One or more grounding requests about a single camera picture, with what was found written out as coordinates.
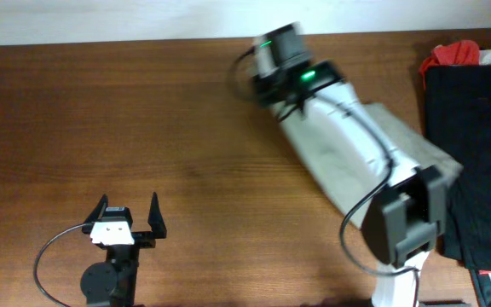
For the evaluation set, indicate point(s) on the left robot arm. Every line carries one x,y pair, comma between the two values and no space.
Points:
112,282

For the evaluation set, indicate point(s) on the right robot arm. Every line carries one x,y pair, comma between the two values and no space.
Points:
402,202

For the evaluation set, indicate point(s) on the black folded garment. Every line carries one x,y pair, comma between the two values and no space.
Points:
458,121

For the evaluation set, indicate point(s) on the khaki shorts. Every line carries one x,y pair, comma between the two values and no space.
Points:
411,140

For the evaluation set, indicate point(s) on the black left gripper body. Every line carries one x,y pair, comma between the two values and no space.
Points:
131,252

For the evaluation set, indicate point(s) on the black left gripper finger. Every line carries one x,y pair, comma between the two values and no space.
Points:
95,215
155,219

